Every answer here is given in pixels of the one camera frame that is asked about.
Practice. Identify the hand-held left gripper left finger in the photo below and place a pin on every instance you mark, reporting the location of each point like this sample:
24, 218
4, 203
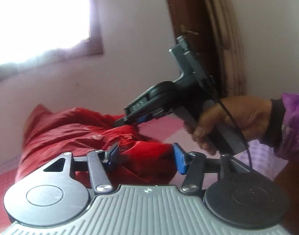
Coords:
112, 157

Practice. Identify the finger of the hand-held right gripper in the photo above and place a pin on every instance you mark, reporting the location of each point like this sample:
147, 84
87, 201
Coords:
140, 120

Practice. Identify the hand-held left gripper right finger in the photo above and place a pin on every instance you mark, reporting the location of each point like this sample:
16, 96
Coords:
180, 159

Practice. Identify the red puffer jacket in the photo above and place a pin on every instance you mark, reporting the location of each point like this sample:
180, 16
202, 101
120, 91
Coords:
66, 132

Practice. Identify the person's right forearm purple sleeve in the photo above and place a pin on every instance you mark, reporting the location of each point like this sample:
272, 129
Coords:
293, 127

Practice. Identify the person's right hand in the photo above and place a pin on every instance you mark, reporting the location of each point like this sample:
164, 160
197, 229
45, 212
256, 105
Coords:
249, 117

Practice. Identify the bed with pink sheet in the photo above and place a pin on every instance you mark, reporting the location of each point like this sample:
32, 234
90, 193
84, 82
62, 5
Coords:
161, 129

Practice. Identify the beige curtain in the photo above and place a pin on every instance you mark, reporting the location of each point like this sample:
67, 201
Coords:
222, 29

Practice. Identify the brown wooden furniture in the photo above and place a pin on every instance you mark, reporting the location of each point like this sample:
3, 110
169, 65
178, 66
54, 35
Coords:
293, 200

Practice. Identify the brown wooden door frame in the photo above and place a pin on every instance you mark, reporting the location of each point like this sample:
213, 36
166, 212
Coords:
188, 12

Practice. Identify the bright window with brown frame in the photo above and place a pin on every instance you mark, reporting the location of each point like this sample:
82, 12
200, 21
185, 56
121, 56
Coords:
41, 17

